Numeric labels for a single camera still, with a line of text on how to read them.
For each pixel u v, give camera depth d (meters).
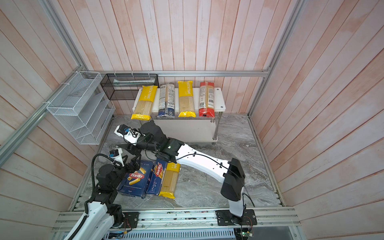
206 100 0.76
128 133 0.53
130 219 0.73
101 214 0.55
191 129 0.74
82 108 0.73
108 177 0.60
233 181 0.44
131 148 0.56
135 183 0.80
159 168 0.88
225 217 0.73
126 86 1.05
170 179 0.84
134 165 0.72
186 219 0.75
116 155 0.67
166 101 0.76
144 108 0.73
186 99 0.78
